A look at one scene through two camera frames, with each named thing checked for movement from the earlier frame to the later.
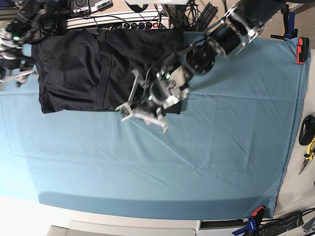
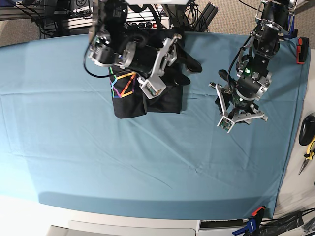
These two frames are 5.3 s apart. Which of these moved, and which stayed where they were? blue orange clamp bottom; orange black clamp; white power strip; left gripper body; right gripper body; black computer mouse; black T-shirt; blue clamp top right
Moved: black T-shirt; left gripper body; right gripper body
Stayed: black computer mouse; blue orange clamp bottom; orange black clamp; blue clamp top right; white power strip
